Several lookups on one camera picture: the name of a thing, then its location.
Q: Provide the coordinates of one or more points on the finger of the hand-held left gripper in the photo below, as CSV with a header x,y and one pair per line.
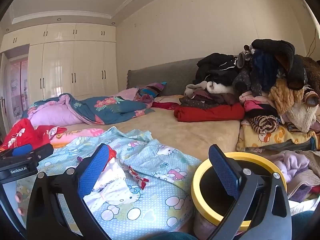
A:
x,y
22,150

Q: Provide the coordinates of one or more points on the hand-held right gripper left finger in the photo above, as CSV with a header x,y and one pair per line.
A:
x,y
96,170

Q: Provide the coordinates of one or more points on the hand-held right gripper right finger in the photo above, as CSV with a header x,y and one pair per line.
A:
x,y
225,172

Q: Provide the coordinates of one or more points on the red plastic wrapper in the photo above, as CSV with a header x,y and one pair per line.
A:
x,y
112,155

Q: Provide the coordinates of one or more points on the yellow-rimmed trash bin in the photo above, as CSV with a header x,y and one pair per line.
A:
x,y
196,187

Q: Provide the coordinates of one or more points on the person's left hand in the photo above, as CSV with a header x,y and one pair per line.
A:
x,y
19,197

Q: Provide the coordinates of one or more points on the red cartoon blanket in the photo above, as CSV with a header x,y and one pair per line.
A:
x,y
22,132

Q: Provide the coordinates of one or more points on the pink cartoon blanket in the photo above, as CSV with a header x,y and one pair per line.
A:
x,y
75,135

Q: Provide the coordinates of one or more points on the red white candy wrapper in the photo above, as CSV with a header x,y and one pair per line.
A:
x,y
140,180

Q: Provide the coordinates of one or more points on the beige plush bedsheet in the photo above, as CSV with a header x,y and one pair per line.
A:
x,y
187,135

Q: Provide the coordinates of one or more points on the brown striped knit garment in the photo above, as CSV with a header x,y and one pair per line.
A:
x,y
262,125

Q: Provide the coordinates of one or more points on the red folded garment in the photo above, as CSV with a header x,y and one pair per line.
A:
x,y
207,113

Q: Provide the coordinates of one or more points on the pink cartoon door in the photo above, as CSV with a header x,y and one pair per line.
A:
x,y
17,87

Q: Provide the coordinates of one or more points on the blue floral quilt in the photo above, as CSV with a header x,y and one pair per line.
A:
x,y
107,107

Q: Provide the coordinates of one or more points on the light blue cartoon quilt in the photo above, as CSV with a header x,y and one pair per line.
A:
x,y
155,197

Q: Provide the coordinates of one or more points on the lavender sweater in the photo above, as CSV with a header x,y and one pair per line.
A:
x,y
295,162

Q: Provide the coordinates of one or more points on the pink garment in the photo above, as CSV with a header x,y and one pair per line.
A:
x,y
252,105

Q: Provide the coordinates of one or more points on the black knit garment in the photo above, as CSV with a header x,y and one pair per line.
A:
x,y
265,110

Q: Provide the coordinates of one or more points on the brown dotted garment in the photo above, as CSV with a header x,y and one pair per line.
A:
x,y
200,102

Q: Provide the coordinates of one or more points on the purple sweater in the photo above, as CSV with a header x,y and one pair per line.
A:
x,y
301,192

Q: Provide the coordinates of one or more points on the pink pillow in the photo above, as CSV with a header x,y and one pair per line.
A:
x,y
127,93

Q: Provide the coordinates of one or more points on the white padded jacket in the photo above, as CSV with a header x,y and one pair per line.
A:
x,y
302,205

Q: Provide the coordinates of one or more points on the white fleece garment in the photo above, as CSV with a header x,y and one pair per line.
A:
x,y
220,87

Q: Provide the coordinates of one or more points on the dark red lace cloth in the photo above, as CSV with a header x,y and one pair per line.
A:
x,y
165,105

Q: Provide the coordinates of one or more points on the cream fleece garment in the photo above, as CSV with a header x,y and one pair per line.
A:
x,y
300,117

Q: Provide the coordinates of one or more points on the grey dotted garment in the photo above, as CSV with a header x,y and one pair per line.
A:
x,y
246,80

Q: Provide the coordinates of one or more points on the cream wardrobe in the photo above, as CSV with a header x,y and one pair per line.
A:
x,y
62,62

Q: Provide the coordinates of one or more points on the tan fuzzy garment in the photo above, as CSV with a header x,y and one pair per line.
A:
x,y
285,95

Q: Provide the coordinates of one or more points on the striped pillow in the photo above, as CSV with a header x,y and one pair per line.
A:
x,y
152,88

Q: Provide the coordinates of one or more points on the grey padded headboard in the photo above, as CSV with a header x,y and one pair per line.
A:
x,y
175,80

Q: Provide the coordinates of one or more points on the black jacket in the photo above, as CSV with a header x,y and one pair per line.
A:
x,y
215,67

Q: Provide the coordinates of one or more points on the dark blue fuzzy garment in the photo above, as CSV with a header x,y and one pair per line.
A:
x,y
265,67

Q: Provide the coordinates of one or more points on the grey fleece garment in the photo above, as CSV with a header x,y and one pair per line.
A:
x,y
242,57

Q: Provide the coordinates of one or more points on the brown plush garment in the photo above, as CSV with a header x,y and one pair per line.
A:
x,y
312,72

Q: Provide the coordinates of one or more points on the black fleece garment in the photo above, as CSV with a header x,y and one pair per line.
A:
x,y
287,52

